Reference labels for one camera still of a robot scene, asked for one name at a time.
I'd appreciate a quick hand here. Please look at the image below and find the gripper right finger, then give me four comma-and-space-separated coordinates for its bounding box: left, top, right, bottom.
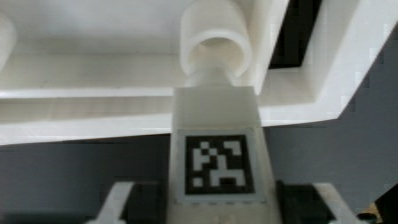
277, 181, 362, 224

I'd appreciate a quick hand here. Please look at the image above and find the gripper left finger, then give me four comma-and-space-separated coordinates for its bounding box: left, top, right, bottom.
83, 181, 165, 224

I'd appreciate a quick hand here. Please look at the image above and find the white square tabletop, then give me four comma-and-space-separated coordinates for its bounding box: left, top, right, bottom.
0, 0, 291, 146

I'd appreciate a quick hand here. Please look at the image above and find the white U-shaped fence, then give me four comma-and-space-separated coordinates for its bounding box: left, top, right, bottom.
259, 0, 398, 126

